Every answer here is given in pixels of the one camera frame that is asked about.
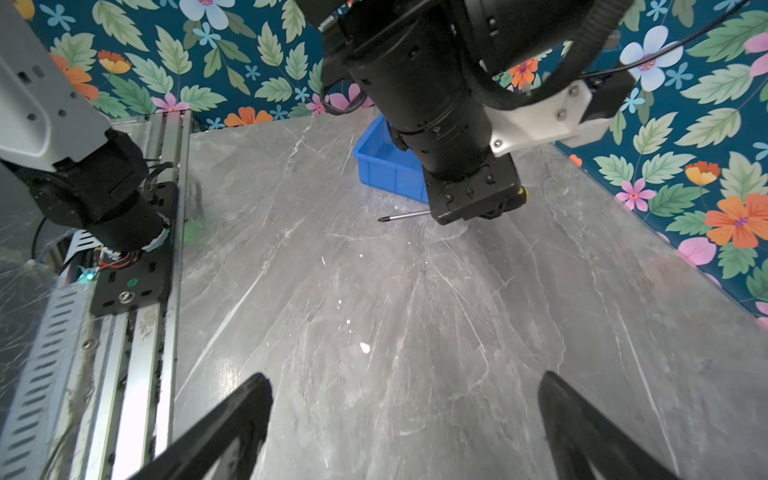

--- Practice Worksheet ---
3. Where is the perforated white cable tray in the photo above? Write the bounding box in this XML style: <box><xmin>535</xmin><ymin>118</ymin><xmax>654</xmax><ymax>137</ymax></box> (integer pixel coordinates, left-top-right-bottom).
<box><xmin>1</xmin><ymin>230</ymin><xmax>99</xmax><ymax>479</ymax></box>

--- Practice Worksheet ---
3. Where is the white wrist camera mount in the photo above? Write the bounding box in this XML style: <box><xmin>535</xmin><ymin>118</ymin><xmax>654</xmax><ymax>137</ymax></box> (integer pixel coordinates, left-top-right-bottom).
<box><xmin>485</xmin><ymin>80</ymin><xmax>614</xmax><ymax>157</ymax></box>

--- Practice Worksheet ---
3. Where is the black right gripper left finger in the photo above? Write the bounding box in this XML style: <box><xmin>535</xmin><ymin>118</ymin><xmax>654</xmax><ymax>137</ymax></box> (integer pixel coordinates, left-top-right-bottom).
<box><xmin>133</xmin><ymin>373</ymin><xmax>273</xmax><ymax>480</ymax></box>

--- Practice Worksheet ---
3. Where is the grey black robot arm base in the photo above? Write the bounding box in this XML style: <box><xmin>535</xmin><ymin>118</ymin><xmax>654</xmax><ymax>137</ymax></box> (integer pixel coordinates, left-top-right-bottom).
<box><xmin>1</xmin><ymin>2</ymin><xmax>169</xmax><ymax>254</ymax></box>

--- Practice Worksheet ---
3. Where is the screwdriver with steel shaft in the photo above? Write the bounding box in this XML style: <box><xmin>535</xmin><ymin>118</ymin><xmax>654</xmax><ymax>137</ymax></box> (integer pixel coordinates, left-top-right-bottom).
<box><xmin>377</xmin><ymin>187</ymin><xmax>530</xmax><ymax>223</ymax></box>

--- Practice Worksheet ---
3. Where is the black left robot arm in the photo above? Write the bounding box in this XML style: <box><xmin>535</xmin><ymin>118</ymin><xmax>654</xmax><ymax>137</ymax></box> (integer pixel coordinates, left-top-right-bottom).
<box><xmin>304</xmin><ymin>1</ymin><xmax>636</xmax><ymax>225</ymax></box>

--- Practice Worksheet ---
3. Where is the black corrugated cable conduit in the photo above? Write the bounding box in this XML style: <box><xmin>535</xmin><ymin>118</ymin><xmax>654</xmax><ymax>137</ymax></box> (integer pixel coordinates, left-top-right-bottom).
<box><xmin>467</xmin><ymin>0</ymin><xmax>635</xmax><ymax>112</ymax></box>

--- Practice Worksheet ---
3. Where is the black carriage mounting plate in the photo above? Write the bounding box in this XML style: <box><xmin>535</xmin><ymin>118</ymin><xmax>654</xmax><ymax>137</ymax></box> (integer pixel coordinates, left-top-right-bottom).
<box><xmin>90</xmin><ymin>182</ymin><xmax>178</xmax><ymax>317</ymax></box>

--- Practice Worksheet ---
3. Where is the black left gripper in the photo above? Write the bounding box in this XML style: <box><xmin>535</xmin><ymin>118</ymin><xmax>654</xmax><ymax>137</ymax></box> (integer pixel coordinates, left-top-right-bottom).
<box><xmin>423</xmin><ymin>154</ymin><xmax>528</xmax><ymax>225</ymax></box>

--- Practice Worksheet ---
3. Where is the aluminium linear rail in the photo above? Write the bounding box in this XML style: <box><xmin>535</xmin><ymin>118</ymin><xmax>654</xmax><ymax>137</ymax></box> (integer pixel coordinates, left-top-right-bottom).
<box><xmin>47</xmin><ymin>110</ymin><xmax>194</xmax><ymax>479</ymax></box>

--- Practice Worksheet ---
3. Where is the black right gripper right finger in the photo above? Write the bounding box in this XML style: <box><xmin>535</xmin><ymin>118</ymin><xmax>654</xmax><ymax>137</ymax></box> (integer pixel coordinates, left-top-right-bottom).
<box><xmin>537</xmin><ymin>371</ymin><xmax>676</xmax><ymax>479</ymax></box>

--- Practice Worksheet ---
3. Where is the blue plastic bin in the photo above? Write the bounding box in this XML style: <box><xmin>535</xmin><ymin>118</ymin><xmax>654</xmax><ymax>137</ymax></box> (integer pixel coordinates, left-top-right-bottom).
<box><xmin>353</xmin><ymin>115</ymin><xmax>428</xmax><ymax>204</ymax></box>

